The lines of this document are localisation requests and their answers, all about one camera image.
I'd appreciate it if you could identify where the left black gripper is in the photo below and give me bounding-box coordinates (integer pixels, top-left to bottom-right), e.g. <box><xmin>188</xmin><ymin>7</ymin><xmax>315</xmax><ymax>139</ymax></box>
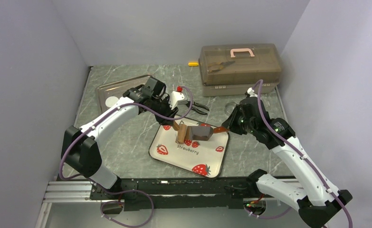
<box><xmin>149</xmin><ymin>96</ymin><xmax>179</xmax><ymax>126</ymax></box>

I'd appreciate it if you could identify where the spatula with wooden handle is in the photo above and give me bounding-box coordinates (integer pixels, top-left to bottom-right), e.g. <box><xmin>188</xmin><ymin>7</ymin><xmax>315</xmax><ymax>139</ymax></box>
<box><xmin>190</xmin><ymin>125</ymin><xmax>230</xmax><ymax>142</ymax></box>

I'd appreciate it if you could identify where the wooden rolling pin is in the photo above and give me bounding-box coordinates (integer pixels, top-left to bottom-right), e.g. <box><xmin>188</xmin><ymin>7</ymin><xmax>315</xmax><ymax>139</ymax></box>
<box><xmin>172</xmin><ymin>121</ymin><xmax>188</xmax><ymax>144</ymax></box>

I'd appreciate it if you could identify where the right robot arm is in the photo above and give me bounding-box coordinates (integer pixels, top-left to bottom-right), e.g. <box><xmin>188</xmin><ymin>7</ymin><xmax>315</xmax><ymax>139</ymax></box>
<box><xmin>222</xmin><ymin>97</ymin><xmax>353</xmax><ymax>228</ymax></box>

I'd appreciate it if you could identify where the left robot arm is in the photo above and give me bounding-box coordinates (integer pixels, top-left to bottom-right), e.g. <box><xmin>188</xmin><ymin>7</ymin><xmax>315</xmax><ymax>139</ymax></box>
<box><xmin>60</xmin><ymin>77</ymin><xmax>178</xmax><ymax>200</ymax></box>

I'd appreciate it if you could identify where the steel baking tray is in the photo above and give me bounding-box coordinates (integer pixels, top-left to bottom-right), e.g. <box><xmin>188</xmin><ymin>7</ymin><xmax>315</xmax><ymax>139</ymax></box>
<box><xmin>95</xmin><ymin>74</ymin><xmax>152</xmax><ymax>114</ymax></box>

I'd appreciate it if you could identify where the yellow small object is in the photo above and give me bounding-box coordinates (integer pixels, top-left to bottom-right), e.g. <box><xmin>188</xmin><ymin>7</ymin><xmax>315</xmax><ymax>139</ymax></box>
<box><xmin>188</xmin><ymin>62</ymin><xmax>199</xmax><ymax>67</ymax></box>

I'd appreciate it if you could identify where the brown translucent tool box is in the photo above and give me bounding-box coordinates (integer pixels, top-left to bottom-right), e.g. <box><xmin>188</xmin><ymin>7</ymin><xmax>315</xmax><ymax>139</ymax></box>
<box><xmin>199</xmin><ymin>43</ymin><xmax>282</xmax><ymax>97</ymax></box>

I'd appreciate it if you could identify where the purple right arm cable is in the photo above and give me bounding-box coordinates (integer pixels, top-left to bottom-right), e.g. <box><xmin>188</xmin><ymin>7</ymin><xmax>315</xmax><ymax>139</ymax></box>
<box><xmin>244</xmin><ymin>79</ymin><xmax>354</xmax><ymax>228</ymax></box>

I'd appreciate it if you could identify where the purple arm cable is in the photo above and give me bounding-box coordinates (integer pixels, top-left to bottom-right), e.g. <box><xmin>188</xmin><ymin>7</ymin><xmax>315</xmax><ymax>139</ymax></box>
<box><xmin>244</xmin><ymin>79</ymin><xmax>354</xmax><ymax>228</ymax></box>
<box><xmin>58</xmin><ymin>85</ymin><xmax>194</xmax><ymax>227</ymax></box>

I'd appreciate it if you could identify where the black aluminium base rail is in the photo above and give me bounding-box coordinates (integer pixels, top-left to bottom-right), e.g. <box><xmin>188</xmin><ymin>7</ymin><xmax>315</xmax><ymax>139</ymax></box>
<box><xmin>43</xmin><ymin>177</ymin><xmax>261</xmax><ymax>211</ymax></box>

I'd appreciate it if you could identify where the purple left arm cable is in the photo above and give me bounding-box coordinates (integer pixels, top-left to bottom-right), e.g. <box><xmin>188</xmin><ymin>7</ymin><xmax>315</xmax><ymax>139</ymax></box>
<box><xmin>58</xmin><ymin>85</ymin><xmax>194</xmax><ymax>227</ymax></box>

